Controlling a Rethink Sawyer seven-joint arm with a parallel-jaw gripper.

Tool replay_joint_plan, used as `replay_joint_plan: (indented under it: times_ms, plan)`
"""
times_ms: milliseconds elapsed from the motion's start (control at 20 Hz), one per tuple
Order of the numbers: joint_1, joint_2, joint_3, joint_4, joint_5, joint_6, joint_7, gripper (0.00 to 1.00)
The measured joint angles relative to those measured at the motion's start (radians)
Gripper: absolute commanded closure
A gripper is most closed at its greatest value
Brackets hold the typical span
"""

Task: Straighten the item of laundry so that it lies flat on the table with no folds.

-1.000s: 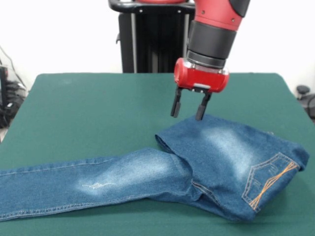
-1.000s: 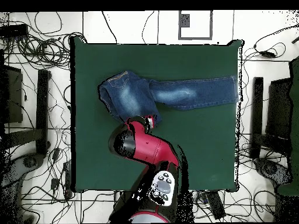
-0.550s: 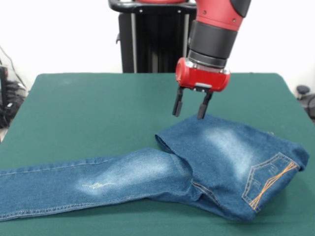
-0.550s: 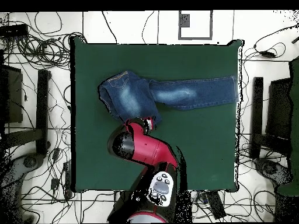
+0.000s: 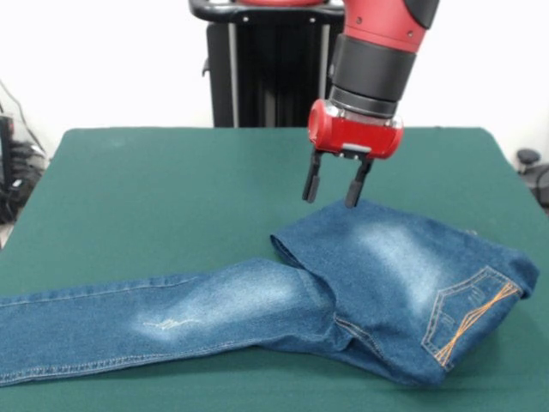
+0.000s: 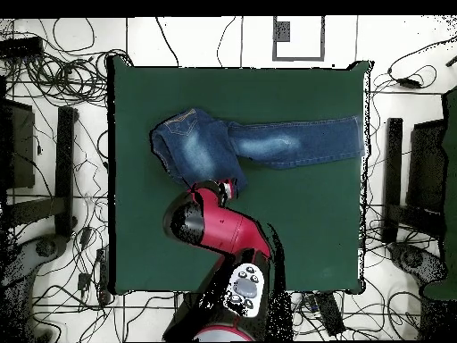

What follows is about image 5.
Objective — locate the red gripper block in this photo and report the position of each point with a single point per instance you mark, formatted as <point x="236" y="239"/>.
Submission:
<point x="356" y="137"/>

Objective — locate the blue denim jeans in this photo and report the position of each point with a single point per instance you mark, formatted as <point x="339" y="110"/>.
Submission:
<point x="386" y="266"/>

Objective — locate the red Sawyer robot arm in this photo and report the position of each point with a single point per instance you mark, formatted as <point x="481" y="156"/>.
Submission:
<point x="377" y="64"/>

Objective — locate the dark green table cloth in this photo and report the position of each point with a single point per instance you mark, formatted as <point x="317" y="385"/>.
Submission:
<point x="128" y="193"/>

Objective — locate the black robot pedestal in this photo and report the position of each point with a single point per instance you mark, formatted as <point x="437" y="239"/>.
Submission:
<point x="266" y="77"/>

